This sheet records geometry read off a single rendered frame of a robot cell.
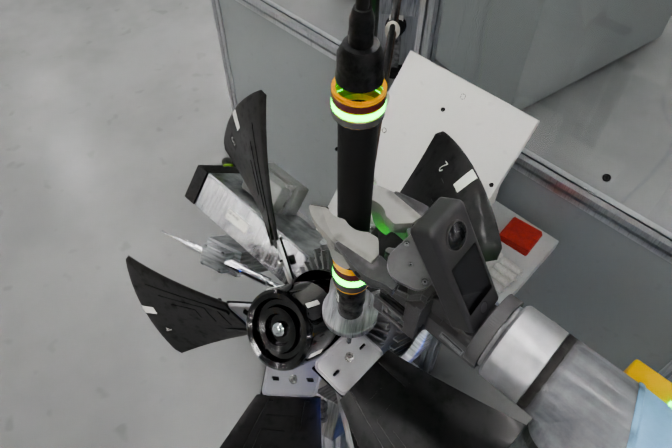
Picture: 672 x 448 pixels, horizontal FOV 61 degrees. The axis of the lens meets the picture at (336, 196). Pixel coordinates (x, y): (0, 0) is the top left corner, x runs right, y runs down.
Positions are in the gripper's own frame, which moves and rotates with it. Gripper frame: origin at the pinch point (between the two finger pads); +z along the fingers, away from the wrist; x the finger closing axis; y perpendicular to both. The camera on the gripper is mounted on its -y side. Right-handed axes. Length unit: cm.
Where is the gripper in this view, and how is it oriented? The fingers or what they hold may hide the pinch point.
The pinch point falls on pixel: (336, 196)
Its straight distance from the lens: 57.1
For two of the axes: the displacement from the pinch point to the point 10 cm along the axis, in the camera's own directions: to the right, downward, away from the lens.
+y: -0.1, 6.3, 7.8
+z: -7.2, -5.4, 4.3
